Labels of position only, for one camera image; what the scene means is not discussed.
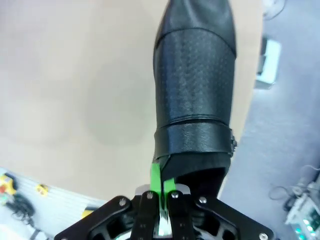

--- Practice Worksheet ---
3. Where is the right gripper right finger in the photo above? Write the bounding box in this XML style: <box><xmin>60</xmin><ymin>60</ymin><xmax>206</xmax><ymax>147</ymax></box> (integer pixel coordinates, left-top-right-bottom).
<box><xmin>163</xmin><ymin>178</ymin><xmax>275</xmax><ymax>240</ymax></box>

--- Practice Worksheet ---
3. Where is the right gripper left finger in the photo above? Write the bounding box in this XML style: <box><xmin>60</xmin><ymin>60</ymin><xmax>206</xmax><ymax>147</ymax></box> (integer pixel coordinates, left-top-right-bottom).
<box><xmin>53</xmin><ymin>162</ymin><xmax>162</xmax><ymax>240</ymax></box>

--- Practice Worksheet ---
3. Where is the black leather loafer shoe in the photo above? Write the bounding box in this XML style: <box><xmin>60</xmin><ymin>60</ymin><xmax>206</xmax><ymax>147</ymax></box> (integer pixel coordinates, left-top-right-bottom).
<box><xmin>152</xmin><ymin>0</ymin><xmax>238</xmax><ymax>201</ymax></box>

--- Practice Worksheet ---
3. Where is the yellow emergency stop box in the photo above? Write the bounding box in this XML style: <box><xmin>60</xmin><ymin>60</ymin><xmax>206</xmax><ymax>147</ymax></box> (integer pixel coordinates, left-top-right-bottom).
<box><xmin>81</xmin><ymin>204</ymin><xmax>95</xmax><ymax>217</ymax></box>
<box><xmin>0</xmin><ymin>172</ymin><xmax>17</xmax><ymax>195</ymax></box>

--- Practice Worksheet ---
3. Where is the yellow tape measure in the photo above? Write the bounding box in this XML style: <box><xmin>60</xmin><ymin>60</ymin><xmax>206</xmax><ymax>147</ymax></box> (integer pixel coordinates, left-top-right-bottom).
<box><xmin>35</xmin><ymin>183</ymin><xmax>50</xmax><ymax>198</ymax></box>

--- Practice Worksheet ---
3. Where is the green lit electronics unit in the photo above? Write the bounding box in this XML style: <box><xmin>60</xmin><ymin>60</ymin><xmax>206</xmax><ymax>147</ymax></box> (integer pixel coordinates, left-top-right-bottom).
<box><xmin>284</xmin><ymin>181</ymin><xmax>320</xmax><ymax>237</ymax></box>

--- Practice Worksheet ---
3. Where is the white floor box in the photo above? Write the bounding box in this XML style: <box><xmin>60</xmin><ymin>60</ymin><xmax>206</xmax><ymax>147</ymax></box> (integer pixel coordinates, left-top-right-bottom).
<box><xmin>256</xmin><ymin>36</ymin><xmax>283</xmax><ymax>85</ymax></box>

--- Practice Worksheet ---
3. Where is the black floor cable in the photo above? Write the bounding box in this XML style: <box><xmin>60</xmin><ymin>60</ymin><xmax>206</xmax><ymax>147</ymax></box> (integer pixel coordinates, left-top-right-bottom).
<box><xmin>268</xmin><ymin>164</ymin><xmax>315</xmax><ymax>209</ymax></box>

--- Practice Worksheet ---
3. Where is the black cable bundle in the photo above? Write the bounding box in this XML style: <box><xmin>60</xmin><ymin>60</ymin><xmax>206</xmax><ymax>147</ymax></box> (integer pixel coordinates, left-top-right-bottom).
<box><xmin>8</xmin><ymin>194</ymin><xmax>35</xmax><ymax>226</ymax></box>

